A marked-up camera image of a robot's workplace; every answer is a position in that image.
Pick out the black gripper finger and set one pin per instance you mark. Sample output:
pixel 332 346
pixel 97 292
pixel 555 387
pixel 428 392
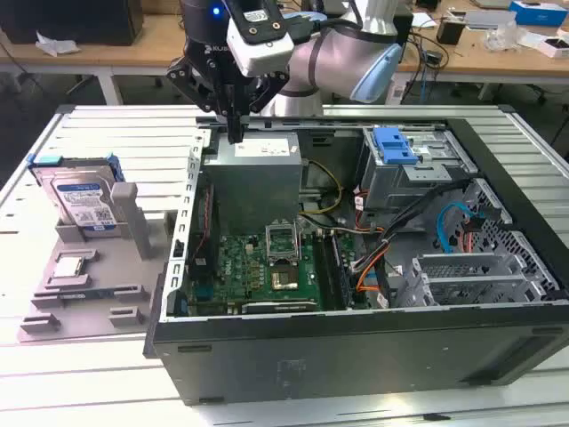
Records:
pixel 191 82
pixel 269 91

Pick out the hard disk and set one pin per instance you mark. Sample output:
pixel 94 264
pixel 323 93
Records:
pixel 82 200

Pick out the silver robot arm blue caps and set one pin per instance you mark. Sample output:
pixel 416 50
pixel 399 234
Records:
pixel 338 53

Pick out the metal disk bay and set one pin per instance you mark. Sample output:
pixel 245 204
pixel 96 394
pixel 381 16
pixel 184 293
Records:
pixel 471 279

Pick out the grey power supply unit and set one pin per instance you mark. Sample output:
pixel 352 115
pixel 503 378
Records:
pixel 249 191

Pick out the blue plastic drive latch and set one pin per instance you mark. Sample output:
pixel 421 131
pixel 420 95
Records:
pixel 393 149

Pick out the large black box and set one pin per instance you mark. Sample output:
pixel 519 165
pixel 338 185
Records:
pixel 66 22

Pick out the crumpled white paper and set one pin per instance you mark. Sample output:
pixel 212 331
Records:
pixel 55 44

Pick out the black cube box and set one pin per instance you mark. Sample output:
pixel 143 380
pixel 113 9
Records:
pixel 405 35

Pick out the metal drive cage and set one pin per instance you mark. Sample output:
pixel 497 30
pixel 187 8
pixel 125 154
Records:
pixel 391 187

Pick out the green motherboard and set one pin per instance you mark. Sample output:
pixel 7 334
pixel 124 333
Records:
pixel 240 267

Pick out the black RAM slot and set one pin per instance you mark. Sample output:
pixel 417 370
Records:
pixel 322 267

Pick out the black case fan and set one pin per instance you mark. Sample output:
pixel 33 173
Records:
pixel 200 267

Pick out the CPU socket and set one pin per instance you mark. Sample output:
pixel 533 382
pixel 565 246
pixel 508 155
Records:
pixel 284 279

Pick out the small black speaker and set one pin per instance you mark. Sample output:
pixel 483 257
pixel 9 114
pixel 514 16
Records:
pixel 450 31

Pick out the grey plastic parts rack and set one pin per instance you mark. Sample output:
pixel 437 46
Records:
pixel 111 267

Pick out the black graphics card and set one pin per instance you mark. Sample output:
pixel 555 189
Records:
pixel 280 305

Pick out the silver CPU chip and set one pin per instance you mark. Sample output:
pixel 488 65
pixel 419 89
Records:
pixel 66 267

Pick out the grey flat box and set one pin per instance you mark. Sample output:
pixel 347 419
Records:
pixel 489 18

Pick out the clear plastic bag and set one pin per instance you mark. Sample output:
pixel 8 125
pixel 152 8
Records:
pixel 500 37

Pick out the black open PC case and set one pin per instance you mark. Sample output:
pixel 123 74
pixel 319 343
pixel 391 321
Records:
pixel 311 356

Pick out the blue cardboard box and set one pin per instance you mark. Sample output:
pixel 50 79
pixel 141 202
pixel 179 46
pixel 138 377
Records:
pixel 538 11

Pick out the white open box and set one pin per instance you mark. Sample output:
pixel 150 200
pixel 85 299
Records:
pixel 551 46

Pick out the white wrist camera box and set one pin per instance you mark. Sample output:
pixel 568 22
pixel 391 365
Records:
pixel 262 53

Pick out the wooden desk white frame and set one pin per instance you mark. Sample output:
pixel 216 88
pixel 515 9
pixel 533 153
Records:
pixel 133 44

